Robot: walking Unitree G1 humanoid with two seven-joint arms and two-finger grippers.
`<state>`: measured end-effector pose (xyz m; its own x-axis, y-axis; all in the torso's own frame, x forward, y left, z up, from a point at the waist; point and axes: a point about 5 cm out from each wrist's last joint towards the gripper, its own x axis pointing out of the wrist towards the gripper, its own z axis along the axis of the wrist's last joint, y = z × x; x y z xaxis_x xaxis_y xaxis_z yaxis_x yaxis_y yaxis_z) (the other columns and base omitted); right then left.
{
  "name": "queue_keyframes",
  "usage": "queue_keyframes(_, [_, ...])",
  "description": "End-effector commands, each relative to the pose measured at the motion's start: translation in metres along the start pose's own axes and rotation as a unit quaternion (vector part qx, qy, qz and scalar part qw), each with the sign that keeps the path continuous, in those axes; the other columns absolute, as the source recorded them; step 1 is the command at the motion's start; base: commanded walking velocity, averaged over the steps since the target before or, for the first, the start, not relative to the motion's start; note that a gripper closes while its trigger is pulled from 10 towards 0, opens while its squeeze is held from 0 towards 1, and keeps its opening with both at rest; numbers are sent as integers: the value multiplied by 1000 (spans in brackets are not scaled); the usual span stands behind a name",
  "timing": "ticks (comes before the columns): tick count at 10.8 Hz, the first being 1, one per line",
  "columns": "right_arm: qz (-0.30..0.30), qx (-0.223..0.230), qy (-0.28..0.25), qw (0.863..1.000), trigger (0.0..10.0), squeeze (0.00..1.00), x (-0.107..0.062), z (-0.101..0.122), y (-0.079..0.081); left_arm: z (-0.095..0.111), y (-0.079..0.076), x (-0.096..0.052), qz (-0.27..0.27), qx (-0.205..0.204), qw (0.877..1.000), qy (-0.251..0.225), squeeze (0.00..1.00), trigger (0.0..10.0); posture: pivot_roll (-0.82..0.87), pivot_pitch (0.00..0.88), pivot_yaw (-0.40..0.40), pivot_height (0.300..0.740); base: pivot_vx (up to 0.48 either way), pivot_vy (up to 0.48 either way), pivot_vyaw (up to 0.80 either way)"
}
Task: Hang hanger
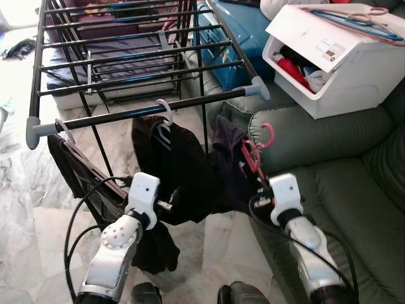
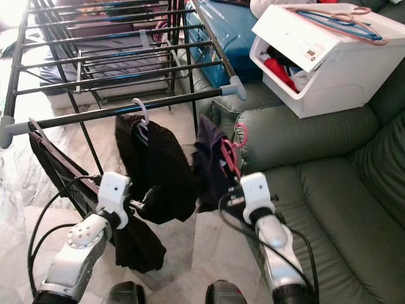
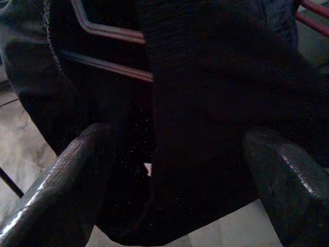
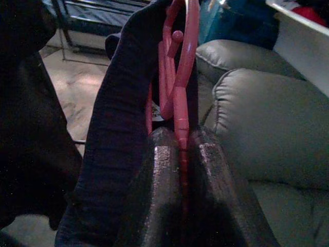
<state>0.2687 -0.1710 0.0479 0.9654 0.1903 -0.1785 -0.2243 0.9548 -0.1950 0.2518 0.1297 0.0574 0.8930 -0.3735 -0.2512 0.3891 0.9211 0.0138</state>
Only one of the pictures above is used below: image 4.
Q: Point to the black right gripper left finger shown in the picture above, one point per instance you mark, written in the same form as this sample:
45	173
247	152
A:
159	180

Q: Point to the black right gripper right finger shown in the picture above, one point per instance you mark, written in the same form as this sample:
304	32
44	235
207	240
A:
213	185

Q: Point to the pink plastic hanger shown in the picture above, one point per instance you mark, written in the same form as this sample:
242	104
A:
181	115
164	77

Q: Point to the black garment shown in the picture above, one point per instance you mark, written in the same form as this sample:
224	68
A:
115	128
25	128

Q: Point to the grey-green leather sofa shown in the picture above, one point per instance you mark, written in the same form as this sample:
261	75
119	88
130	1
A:
270	115

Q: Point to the blue suitcase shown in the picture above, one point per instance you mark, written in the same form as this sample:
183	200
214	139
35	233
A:
231	25

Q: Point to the white storage bin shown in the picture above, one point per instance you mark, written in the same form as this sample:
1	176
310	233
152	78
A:
300	43

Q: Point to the black metal drying rack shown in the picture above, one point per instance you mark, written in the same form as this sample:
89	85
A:
90	15

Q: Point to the red cloth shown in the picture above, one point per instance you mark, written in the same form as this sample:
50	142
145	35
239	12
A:
307	11

